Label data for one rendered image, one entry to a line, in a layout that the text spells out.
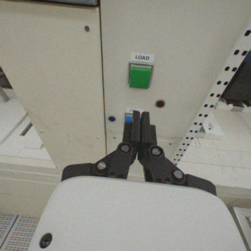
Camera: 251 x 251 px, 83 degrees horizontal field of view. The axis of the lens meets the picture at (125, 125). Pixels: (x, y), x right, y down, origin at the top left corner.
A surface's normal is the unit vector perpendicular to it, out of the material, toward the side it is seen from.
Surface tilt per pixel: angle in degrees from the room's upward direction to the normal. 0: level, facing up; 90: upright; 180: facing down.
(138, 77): 90
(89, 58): 90
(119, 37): 90
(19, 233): 0
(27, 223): 0
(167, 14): 90
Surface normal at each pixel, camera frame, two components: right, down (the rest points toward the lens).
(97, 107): -0.08, 0.69
